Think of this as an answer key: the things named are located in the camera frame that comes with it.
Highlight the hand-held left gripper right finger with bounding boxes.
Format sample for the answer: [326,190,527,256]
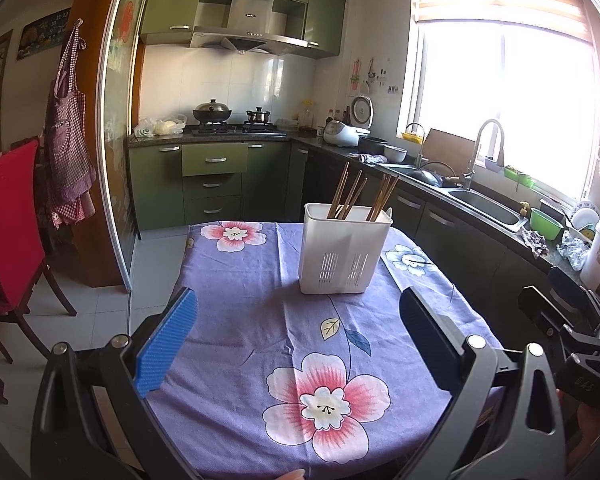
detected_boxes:
[395,287,566,480]

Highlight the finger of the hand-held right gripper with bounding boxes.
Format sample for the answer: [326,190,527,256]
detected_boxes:
[548,266,600,333]
[519,286,600,361]

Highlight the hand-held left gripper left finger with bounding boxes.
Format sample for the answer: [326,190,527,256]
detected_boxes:
[30,286,201,480]

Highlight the white plastic utensil holder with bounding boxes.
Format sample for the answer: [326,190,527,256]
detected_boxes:
[299,202,394,295]

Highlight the wooden chopstick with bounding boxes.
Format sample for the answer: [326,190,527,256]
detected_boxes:
[336,170,364,220]
[371,175,397,222]
[370,175,392,222]
[367,174,387,222]
[340,178,369,220]
[331,171,347,219]
[374,176,400,222]
[328,161,350,219]

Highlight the person's right hand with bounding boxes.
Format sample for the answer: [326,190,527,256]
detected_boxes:
[564,400,600,476]

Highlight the crumpled clear plastic bag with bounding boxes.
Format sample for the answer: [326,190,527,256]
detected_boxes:
[557,237,588,271]

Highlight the white plastic bucket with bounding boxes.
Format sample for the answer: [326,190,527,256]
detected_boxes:
[580,217,600,291]

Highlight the patterned rag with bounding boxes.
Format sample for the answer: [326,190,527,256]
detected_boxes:
[519,229,551,260]

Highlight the green plastic basin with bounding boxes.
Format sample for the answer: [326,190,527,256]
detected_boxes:
[529,207,566,242]

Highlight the white patterned plate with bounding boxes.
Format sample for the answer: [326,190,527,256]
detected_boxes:
[570,201,600,228]

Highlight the purple floral tablecloth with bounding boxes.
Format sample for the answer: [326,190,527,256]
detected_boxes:
[152,220,506,473]

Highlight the steel sink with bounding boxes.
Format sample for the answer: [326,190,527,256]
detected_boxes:
[385,160,528,233]

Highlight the small green tray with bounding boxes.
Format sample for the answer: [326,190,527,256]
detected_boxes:
[502,165,537,189]

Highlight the chrome faucet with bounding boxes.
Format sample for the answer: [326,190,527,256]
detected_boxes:
[461,119,506,190]

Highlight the wooden cutting board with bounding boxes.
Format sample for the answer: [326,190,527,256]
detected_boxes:
[420,128,476,177]

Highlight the open green drawer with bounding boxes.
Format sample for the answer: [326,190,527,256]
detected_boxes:
[181,142,249,177]

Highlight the red covered wooden chair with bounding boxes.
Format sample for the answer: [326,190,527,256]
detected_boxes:
[0,139,78,406]

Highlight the kitchen window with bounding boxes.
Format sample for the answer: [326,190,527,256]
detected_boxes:
[397,0,600,206]

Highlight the checked apron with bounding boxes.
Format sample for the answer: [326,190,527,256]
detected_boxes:
[42,19,98,231]

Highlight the plastic bag with pale food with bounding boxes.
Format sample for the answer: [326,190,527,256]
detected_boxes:
[152,115,187,137]

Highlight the black inner pot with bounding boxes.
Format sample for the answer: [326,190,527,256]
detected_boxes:
[357,136,390,156]

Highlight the black gas stove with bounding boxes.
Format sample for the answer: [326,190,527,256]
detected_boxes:
[190,122,288,137]

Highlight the dark wok with lid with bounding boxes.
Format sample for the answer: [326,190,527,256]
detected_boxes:
[192,99,232,126]

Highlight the white rice cooker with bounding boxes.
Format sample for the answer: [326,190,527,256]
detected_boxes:
[322,120,371,148]

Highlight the round white cooker lid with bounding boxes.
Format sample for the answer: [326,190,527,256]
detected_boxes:
[352,95,374,131]

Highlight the row of dark bottles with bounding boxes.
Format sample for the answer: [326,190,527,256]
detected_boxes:
[325,106,353,131]

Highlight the striped window blind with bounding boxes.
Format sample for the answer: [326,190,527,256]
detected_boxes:
[412,0,598,43]

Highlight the steel range hood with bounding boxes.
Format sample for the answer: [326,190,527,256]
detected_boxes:
[189,0,311,57]

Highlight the green upper kitchen cabinets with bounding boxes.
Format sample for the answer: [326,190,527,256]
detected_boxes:
[139,0,350,59]

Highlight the yellow basket with handle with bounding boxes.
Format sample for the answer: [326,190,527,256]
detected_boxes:
[401,122,427,145]

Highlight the wall hooks with utensils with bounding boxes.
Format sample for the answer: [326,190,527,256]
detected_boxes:
[349,57,388,96]

